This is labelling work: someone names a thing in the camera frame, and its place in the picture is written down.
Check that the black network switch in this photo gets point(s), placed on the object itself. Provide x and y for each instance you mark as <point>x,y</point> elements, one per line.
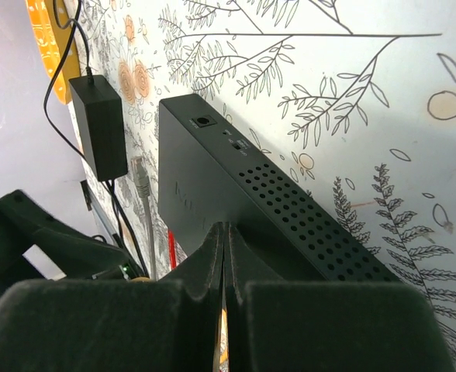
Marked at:
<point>209,172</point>

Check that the floral table mat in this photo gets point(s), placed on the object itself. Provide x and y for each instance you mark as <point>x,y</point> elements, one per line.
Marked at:
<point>354,100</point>

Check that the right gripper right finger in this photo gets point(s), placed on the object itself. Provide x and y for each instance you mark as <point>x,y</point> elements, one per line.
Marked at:
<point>276,324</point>

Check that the yellow dotted plate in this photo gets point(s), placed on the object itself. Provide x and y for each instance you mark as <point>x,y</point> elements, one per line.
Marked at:
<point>51,41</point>

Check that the black power adapter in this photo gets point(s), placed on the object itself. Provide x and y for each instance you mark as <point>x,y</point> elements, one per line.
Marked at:
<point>99,113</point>

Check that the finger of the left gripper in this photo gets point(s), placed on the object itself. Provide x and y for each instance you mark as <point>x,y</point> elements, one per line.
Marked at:
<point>24,224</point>

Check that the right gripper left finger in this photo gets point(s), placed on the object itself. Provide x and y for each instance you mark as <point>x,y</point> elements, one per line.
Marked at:
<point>168,325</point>

